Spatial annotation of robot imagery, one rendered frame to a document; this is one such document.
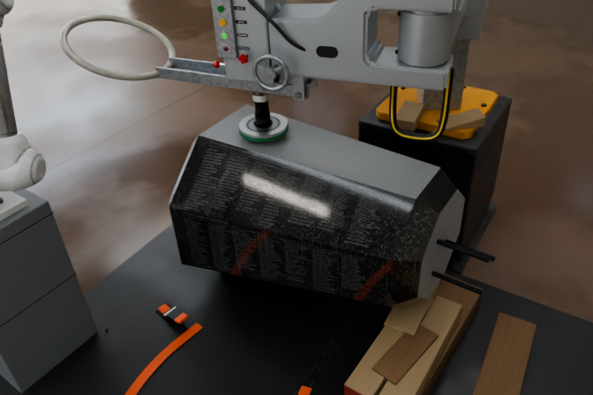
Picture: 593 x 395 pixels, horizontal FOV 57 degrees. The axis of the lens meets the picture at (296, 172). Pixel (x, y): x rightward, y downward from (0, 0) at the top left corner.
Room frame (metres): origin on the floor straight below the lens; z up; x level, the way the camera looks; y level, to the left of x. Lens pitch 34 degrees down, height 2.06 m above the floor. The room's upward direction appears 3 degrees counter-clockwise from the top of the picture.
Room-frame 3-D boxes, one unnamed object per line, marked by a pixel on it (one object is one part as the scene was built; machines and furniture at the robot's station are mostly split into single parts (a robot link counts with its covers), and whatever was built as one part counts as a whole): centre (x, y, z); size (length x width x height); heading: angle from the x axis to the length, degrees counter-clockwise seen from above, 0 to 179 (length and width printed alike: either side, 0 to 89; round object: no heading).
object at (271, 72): (1.95, 0.06, 1.23); 0.15 x 0.10 x 0.15; 69
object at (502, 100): (2.47, -0.73, 0.37); 0.66 x 0.66 x 0.74; 56
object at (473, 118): (2.23, -0.78, 0.80); 0.20 x 0.10 x 0.05; 97
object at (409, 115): (2.29, -0.55, 0.81); 0.20 x 0.10 x 0.05; 154
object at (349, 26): (1.95, -0.23, 1.33); 0.74 x 0.23 x 0.49; 69
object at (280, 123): (2.10, 0.13, 0.90); 0.21 x 0.21 x 0.01
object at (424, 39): (1.87, -0.48, 1.37); 0.19 x 0.19 x 0.20
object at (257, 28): (2.07, 0.06, 1.35); 0.36 x 0.22 x 0.45; 69
